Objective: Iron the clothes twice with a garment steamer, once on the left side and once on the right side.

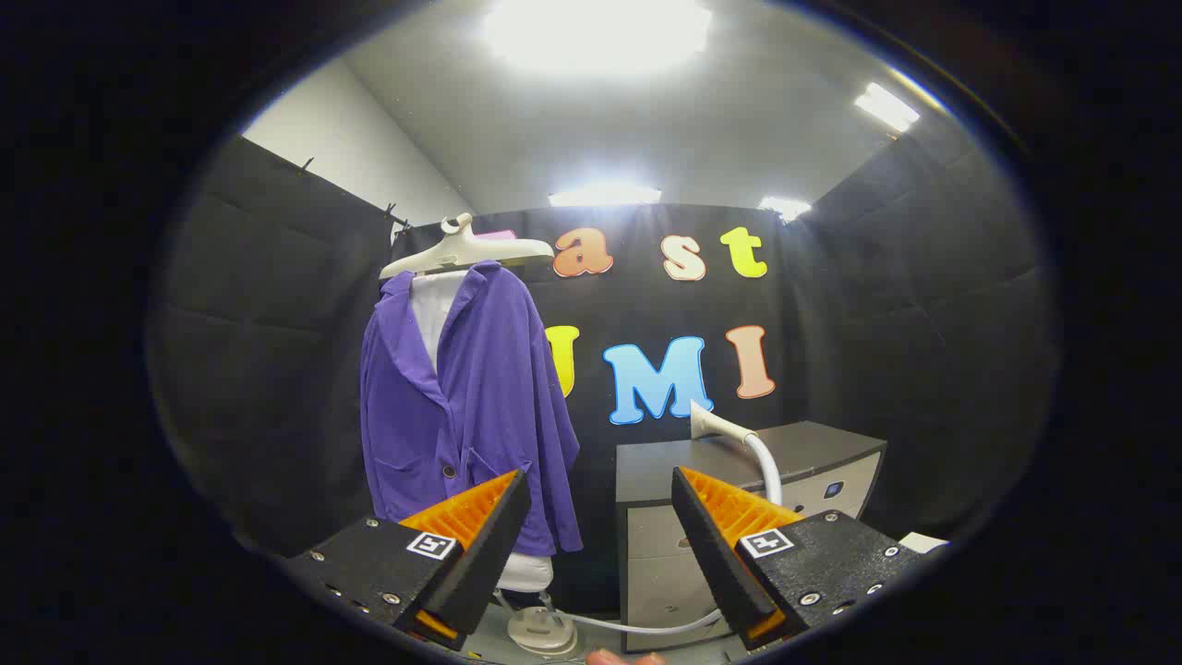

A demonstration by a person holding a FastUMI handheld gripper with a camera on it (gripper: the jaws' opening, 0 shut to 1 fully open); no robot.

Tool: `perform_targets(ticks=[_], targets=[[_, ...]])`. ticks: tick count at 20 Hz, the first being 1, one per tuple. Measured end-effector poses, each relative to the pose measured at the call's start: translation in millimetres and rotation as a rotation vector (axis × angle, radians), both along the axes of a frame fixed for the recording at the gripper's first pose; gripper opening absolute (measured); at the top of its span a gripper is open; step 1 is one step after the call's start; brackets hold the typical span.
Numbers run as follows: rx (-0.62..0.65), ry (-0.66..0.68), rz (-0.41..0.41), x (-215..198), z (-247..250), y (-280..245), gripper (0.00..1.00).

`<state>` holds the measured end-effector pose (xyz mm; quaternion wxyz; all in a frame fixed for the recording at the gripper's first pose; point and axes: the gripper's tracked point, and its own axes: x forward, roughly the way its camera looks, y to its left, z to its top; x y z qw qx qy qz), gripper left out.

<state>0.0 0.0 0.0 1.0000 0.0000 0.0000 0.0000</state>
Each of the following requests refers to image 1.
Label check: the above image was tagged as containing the white garment steamer nozzle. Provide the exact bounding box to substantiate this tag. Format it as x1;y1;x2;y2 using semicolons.
690;399;760;444

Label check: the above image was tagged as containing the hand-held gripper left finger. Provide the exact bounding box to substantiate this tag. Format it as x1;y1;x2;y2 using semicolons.
284;468;533;652

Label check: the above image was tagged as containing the white stand pole with base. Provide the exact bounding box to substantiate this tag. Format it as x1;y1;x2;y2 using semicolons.
494;591;580;657

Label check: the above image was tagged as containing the black backdrop cloth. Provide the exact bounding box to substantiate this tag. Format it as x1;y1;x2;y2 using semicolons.
392;203;837;615

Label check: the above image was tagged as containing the white plastic clothes hanger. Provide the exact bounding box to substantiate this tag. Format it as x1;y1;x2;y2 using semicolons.
379;212;555;281

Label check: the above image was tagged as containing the large ceiling light panel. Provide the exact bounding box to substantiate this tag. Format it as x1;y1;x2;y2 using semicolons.
480;0;717;75

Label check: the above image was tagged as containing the grey cabinet with dark top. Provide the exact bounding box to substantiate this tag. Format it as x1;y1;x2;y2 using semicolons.
616;420;887;652

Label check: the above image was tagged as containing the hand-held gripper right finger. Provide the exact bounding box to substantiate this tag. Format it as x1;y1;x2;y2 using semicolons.
671;466;929;652

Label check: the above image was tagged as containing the purple corduroy jacket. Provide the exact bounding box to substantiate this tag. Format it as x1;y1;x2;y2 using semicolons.
360;261;585;557

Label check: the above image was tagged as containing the white padded torso form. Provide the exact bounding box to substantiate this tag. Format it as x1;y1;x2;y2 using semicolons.
409;270;557;594

